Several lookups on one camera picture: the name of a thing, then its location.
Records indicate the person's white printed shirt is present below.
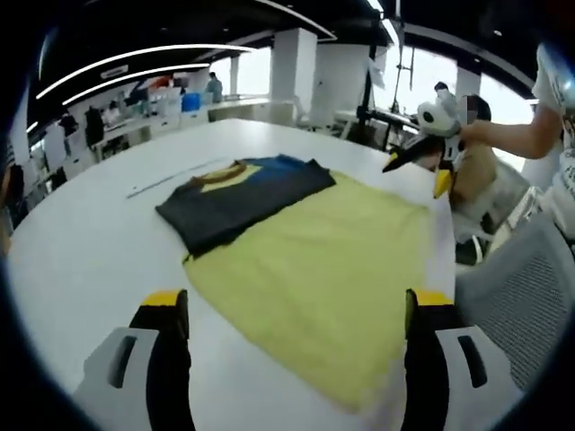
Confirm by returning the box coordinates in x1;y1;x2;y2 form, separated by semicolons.
532;42;575;243

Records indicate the black metal stand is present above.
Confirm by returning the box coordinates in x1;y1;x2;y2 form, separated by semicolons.
357;0;421;152

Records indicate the person's right hand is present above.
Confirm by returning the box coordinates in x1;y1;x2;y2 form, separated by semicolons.
461;120;495;147

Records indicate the white pillar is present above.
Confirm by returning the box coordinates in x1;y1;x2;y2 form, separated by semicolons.
270;28;319;122

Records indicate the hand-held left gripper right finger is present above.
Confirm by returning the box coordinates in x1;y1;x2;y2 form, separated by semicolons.
402;288;526;431

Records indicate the ceiling light strip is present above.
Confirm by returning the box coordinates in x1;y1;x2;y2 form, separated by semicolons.
61;63;211;108
34;43;253;101

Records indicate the grey mesh office chair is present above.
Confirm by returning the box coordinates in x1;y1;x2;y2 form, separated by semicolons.
454;210;574;394

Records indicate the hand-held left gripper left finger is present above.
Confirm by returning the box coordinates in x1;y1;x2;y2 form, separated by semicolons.
71;289;195;431

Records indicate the yellow blue grey garment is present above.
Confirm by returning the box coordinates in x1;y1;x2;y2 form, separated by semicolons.
155;154;435;414

